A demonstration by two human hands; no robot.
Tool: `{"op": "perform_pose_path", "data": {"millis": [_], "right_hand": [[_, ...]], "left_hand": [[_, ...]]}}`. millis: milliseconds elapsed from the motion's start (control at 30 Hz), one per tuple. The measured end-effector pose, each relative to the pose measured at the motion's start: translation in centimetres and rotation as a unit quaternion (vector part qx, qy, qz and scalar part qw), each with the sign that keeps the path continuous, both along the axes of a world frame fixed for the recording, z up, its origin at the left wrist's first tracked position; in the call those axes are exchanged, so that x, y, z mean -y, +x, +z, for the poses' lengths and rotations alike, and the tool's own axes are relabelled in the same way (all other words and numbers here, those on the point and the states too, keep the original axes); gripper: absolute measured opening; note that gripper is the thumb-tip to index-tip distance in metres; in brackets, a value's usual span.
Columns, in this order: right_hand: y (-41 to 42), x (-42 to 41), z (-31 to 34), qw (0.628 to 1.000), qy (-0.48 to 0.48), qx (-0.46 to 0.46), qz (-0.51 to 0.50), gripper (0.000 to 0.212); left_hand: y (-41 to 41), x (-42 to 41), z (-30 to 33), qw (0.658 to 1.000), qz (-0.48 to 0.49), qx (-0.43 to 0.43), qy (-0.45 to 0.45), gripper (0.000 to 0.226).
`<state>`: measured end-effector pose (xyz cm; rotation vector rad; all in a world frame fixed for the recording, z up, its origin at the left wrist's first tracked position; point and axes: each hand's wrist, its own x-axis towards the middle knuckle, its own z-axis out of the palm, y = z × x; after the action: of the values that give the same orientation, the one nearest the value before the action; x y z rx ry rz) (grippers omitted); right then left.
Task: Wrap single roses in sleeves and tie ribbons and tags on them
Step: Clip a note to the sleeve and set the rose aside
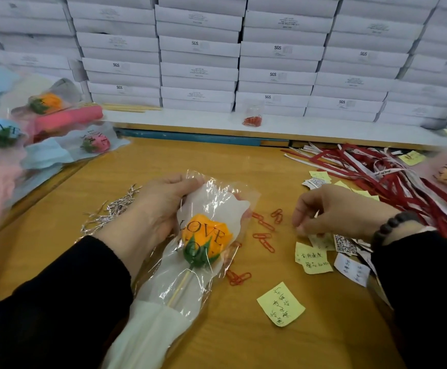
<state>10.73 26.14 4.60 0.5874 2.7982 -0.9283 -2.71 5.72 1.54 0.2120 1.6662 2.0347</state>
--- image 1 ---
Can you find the pile of flowers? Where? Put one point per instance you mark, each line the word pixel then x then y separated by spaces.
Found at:
pixel 0 173

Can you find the wall of stacked white boxes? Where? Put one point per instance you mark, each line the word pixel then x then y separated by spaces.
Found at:
pixel 208 50

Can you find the small bag of red clips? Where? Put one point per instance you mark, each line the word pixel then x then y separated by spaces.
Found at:
pixel 252 120

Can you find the pile of orange paper clips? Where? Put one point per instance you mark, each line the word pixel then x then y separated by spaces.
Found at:
pixel 263 226

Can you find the person's left hand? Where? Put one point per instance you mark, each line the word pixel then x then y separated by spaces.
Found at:
pixel 143 219

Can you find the wooden sticks bundle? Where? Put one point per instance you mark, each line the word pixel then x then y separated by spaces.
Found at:
pixel 131 107

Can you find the pile of red ribbons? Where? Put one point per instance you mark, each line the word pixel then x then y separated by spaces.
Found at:
pixel 377 169

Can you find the long white board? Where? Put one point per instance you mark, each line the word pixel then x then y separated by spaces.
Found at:
pixel 331 128

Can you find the pile of yellow white tags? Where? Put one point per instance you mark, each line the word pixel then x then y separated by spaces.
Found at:
pixel 316 257

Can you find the person's right hand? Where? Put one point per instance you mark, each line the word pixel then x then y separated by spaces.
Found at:
pixel 343 211

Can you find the person's left forearm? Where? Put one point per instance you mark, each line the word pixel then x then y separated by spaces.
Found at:
pixel 47 307

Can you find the person's right forearm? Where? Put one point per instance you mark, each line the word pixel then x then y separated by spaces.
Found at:
pixel 423 296

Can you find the pile of silver twist ties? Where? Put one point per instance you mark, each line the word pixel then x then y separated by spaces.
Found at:
pixel 108 211

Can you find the orange rose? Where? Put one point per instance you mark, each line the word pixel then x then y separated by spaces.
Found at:
pixel 200 242

